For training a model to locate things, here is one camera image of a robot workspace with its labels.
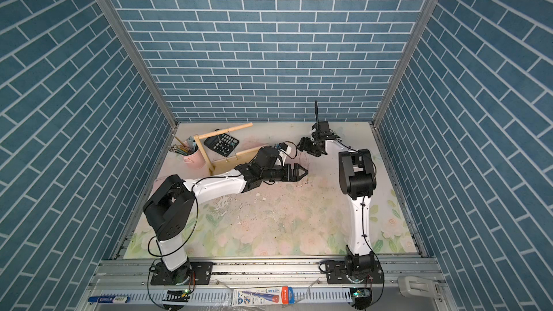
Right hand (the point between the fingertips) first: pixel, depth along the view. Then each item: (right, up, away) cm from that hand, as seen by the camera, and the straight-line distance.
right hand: (303, 148), depth 108 cm
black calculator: (-42, +2, +2) cm, 42 cm away
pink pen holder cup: (-50, -5, -11) cm, 51 cm away
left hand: (-1, -10, -24) cm, 26 cm away
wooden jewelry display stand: (-36, -7, -6) cm, 37 cm away
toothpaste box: (-16, -47, -38) cm, 63 cm away
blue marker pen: (-65, -47, -40) cm, 90 cm away
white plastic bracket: (+35, -44, -38) cm, 68 cm away
